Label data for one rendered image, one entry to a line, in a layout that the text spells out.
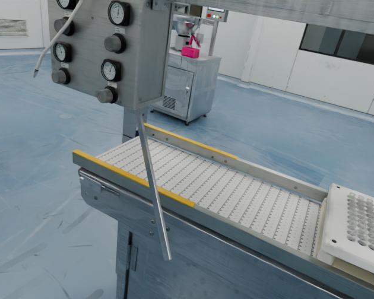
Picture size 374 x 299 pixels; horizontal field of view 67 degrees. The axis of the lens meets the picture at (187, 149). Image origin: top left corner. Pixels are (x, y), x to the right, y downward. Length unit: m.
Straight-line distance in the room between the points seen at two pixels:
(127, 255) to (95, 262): 0.77
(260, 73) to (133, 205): 5.26
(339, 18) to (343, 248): 0.37
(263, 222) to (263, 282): 0.12
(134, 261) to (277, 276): 0.44
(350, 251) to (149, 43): 0.50
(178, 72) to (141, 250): 2.58
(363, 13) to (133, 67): 0.34
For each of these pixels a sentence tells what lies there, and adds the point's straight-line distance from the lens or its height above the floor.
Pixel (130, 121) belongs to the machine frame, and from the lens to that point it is 0.98.
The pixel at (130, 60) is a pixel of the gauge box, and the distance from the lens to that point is 0.53.
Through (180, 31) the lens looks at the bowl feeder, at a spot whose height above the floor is 0.98.
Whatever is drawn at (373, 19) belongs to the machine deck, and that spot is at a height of 1.26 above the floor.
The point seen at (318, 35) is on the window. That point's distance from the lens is 5.57.
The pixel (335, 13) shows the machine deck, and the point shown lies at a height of 1.26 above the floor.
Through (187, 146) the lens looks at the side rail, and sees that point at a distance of 0.86.
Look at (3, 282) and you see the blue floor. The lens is 1.66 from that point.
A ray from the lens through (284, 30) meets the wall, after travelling 5.67.
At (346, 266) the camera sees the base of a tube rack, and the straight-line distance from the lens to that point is 0.62.
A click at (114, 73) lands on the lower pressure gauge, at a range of 0.54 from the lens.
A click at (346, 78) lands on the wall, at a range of 5.55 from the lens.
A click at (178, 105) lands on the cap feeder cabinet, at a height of 0.22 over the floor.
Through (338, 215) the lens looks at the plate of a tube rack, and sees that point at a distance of 0.66.
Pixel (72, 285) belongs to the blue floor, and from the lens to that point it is 1.58.
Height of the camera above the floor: 1.24
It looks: 27 degrees down
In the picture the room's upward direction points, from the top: 10 degrees clockwise
